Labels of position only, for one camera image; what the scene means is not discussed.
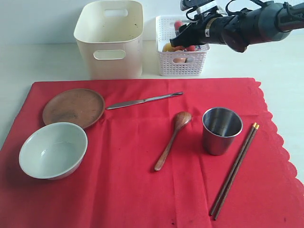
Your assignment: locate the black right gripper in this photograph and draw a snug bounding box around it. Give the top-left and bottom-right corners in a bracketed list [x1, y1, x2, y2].
[170, 16, 228, 47]

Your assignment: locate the red sausage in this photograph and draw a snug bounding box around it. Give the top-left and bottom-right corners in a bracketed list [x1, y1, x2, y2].
[174, 20, 196, 51]

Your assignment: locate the yellow lemon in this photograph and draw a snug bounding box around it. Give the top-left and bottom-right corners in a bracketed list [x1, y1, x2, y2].
[162, 43, 174, 52]

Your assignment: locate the brown egg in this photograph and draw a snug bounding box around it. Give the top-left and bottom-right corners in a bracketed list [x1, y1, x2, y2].
[173, 57, 187, 63]

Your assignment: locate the stainless steel table knife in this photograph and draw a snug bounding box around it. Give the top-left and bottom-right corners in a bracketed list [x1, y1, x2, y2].
[106, 92, 184, 110]

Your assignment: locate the stainless steel cup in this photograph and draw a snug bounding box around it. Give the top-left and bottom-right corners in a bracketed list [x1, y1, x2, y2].
[202, 107, 243, 156]

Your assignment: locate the pale green ceramic bowl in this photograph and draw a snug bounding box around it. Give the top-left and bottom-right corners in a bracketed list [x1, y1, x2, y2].
[19, 122, 88, 180]

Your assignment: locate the blue white milk carton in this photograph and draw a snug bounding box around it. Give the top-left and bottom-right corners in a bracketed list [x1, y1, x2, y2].
[195, 45, 201, 51]

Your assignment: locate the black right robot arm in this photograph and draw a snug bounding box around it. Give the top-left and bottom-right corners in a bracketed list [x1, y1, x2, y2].
[170, 0, 304, 53]

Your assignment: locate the white perforated plastic basket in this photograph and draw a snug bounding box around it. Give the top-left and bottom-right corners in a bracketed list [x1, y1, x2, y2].
[155, 15, 210, 76]

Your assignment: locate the cream plastic tub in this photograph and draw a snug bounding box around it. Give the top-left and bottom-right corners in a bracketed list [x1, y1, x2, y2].
[74, 0, 144, 80]

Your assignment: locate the brown wooden spoon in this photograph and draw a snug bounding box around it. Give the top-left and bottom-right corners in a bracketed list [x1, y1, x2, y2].
[154, 112, 192, 171]

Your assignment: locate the brown wooden plate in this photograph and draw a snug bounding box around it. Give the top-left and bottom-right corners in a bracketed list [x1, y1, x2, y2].
[42, 88, 105, 129]

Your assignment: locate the red tablecloth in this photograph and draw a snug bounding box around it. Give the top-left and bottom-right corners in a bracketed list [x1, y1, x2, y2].
[0, 78, 304, 228]

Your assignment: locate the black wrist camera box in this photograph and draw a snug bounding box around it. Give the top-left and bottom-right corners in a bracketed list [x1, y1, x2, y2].
[180, 0, 218, 14]

